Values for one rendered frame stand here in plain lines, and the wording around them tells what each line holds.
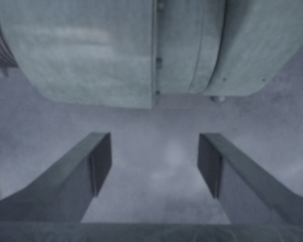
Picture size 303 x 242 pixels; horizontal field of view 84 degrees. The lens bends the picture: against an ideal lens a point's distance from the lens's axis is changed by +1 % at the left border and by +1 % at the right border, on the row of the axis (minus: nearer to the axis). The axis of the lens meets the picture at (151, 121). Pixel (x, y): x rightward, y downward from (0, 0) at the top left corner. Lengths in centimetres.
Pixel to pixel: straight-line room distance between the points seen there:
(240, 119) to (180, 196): 90
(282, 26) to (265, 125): 148
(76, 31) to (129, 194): 162
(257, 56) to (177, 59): 12
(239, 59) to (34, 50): 31
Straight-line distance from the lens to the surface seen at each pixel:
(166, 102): 110
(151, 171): 163
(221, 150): 19
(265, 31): 29
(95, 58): 28
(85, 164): 17
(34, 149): 186
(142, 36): 26
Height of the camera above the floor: 141
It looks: 76 degrees down
